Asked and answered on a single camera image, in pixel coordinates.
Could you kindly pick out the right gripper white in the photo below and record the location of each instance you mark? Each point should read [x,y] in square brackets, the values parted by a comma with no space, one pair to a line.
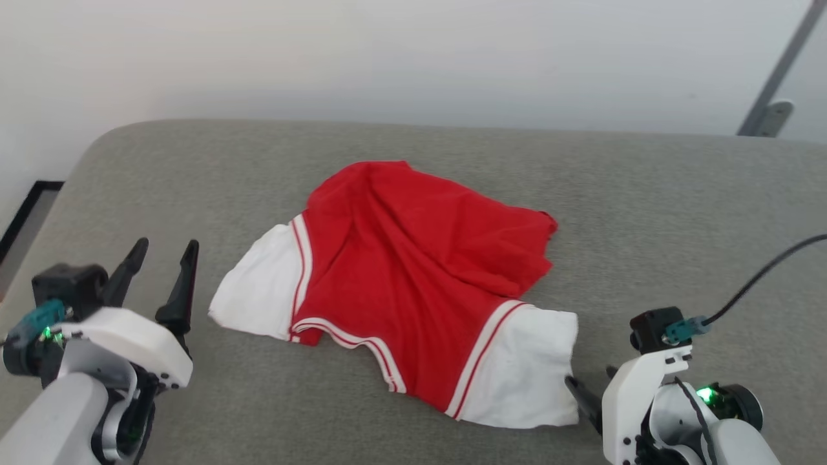
[627,407]

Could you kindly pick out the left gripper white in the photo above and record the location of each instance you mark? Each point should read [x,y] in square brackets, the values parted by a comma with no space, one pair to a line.
[129,336]

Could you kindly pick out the red and white t-shirt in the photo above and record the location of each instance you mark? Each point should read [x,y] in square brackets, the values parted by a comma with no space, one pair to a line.
[420,258]

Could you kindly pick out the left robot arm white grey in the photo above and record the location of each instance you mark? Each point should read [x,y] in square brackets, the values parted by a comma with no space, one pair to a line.
[52,420]

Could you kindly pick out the grey fabric sofa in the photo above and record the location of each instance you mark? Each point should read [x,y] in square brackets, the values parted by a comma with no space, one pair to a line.
[646,213]

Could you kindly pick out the grey metal bar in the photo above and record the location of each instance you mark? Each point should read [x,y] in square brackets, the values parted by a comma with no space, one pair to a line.
[785,61]

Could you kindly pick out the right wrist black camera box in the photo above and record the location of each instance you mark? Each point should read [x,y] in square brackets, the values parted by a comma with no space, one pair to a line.
[649,329]

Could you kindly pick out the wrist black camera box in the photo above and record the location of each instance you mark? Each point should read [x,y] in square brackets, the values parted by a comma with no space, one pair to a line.
[71,284]
[649,329]

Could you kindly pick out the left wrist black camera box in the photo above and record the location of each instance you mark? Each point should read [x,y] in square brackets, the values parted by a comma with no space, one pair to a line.
[71,284]

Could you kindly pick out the black floor frame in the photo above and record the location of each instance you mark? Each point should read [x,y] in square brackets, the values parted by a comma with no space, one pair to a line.
[26,210]

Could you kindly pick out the grey metal bracket plate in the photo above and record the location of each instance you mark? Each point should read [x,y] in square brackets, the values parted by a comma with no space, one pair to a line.
[775,117]

